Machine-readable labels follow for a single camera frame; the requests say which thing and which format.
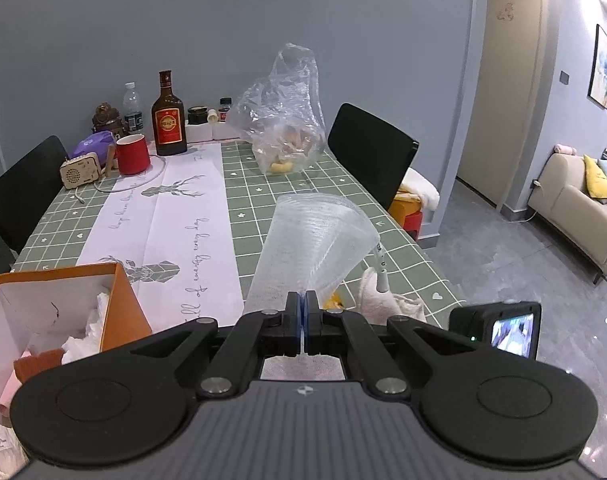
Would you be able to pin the brown glass bottle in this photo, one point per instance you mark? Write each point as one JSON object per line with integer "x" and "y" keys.
{"x": 169, "y": 130}

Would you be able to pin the small yellow item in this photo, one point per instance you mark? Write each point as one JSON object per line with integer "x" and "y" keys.
{"x": 333, "y": 302}

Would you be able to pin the white table runner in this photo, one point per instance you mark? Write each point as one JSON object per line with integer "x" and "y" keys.
{"x": 183, "y": 220}

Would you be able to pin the large clear plastic bag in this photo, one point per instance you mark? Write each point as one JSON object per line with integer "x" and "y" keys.
{"x": 283, "y": 105}

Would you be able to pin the translucent white plastic bag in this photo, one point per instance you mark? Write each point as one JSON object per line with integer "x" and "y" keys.
{"x": 313, "y": 240}

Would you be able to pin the purple bag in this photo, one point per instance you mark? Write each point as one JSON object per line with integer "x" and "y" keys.
{"x": 90, "y": 145}

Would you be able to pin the white fluffy cloth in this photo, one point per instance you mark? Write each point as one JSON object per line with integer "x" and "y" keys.
{"x": 423, "y": 192}

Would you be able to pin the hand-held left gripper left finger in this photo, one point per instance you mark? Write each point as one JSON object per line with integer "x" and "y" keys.
{"x": 294, "y": 310}

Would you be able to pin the green checked tablecloth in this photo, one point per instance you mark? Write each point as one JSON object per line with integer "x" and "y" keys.
{"x": 263, "y": 185}

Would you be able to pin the cream door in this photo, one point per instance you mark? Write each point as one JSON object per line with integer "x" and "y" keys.
{"x": 493, "y": 85}

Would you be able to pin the small dark capped bottle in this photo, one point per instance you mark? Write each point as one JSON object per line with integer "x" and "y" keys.
{"x": 225, "y": 109}

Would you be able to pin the pink cloth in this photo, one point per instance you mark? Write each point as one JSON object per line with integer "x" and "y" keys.
{"x": 5, "y": 395}

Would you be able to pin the red mug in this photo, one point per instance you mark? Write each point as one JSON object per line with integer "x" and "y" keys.
{"x": 132, "y": 156}

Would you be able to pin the pink door decoration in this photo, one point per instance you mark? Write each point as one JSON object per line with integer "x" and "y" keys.
{"x": 506, "y": 11}

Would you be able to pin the framed painting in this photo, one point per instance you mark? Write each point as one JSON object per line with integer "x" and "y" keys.
{"x": 601, "y": 67}

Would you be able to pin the yellow pillow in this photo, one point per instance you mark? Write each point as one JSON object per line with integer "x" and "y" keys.
{"x": 597, "y": 180}

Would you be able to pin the white tissue paper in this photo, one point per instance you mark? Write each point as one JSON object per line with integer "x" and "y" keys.
{"x": 95, "y": 320}

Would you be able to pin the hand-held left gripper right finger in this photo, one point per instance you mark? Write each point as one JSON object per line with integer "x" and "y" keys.
{"x": 311, "y": 310}

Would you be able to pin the brown pastry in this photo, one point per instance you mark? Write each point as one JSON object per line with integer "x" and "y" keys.
{"x": 294, "y": 140}

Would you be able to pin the orange cardboard box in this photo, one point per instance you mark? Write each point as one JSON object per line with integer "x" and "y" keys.
{"x": 123, "y": 310}

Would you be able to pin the white box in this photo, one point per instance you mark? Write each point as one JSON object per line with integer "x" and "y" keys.
{"x": 227, "y": 131}
{"x": 201, "y": 133}

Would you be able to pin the yellow snack piece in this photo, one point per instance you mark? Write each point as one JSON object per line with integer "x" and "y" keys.
{"x": 283, "y": 165}

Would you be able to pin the pink roll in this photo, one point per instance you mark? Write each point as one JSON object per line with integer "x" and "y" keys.
{"x": 566, "y": 150}

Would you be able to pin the black jar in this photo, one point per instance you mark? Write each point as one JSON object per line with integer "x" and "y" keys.
{"x": 198, "y": 116}

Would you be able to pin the white paper bag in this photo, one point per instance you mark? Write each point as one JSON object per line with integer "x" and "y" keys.
{"x": 0, "y": 452}

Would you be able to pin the small cream bottle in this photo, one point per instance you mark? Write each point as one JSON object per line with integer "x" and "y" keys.
{"x": 212, "y": 116}

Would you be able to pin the beige sofa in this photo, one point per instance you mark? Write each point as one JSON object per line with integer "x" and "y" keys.
{"x": 573, "y": 220}

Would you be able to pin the clear water bottle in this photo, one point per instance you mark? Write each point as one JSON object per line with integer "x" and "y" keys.
{"x": 132, "y": 110}

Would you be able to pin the small wooden radio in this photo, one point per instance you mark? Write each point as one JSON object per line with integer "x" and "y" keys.
{"x": 80, "y": 172}

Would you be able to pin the wall switch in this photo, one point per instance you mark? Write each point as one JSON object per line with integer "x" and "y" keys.
{"x": 563, "y": 77}

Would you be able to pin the cream knitted cloth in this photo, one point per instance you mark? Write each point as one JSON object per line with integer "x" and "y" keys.
{"x": 383, "y": 302}

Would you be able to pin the clear round mat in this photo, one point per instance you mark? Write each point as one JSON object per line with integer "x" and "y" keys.
{"x": 133, "y": 188}

